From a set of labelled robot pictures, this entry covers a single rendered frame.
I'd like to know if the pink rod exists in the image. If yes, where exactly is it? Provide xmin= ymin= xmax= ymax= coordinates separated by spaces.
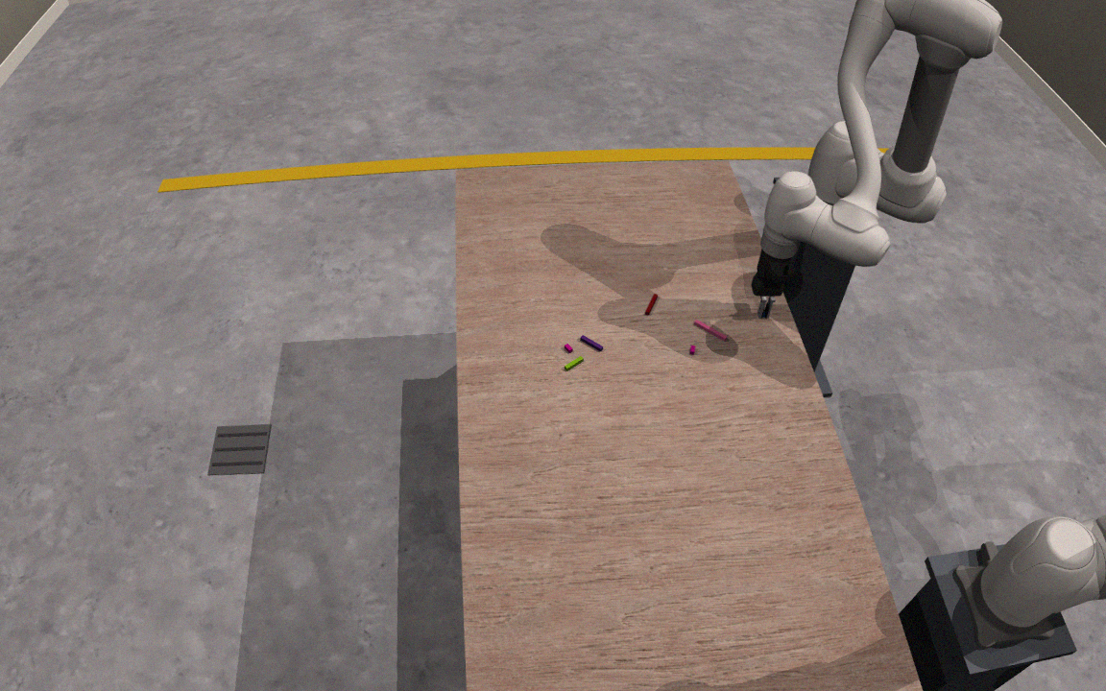
xmin=693 ymin=320 xmax=727 ymax=342

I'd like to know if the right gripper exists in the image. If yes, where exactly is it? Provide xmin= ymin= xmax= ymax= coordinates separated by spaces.
xmin=752 ymin=228 xmax=800 ymax=320

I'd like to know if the purple rod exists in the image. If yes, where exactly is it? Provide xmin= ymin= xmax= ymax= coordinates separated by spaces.
xmin=580 ymin=335 xmax=603 ymax=352

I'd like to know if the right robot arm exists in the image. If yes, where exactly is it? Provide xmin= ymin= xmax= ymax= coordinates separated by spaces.
xmin=764 ymin=0 xmax=1002 ymax=266

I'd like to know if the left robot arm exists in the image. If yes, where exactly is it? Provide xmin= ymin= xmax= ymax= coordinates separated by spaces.
xmin=953 ymin=514 xmax=1106 ymax=650

